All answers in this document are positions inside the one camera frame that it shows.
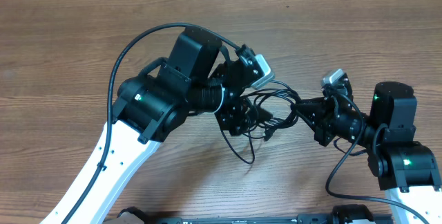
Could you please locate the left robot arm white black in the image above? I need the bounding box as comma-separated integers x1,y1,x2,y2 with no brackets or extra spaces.
45,24,274,223

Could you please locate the thick black cable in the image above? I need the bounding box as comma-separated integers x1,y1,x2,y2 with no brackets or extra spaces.
241,80,301,142

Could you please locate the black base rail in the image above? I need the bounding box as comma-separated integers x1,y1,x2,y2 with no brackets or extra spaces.
117,205,394,224

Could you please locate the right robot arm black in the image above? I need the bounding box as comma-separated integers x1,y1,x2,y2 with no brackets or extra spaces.
291,78,441,223

